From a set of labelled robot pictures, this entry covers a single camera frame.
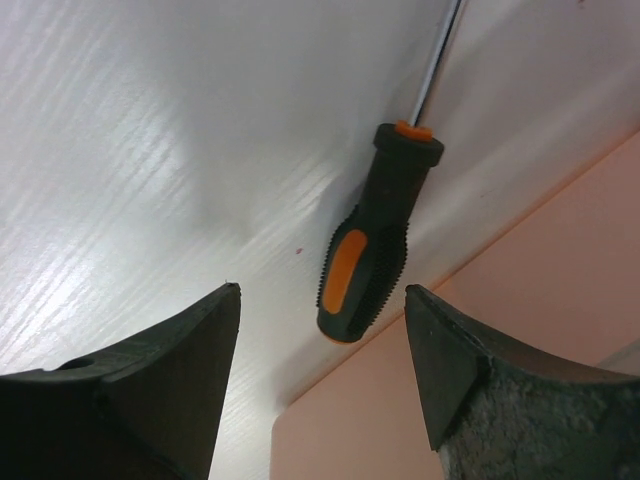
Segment black orange tip screwdriver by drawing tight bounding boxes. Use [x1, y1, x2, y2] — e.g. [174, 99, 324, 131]
[317, 1, 464, 344]

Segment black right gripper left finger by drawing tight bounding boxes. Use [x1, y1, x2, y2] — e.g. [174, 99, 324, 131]
[1, 283, 241, 479]

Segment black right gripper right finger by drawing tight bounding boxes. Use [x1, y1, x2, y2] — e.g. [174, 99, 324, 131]
[405, 285, 639, 479]

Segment pink translucent plastic toolbox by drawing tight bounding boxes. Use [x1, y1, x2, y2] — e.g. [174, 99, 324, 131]
[269, 137, 639, 479]

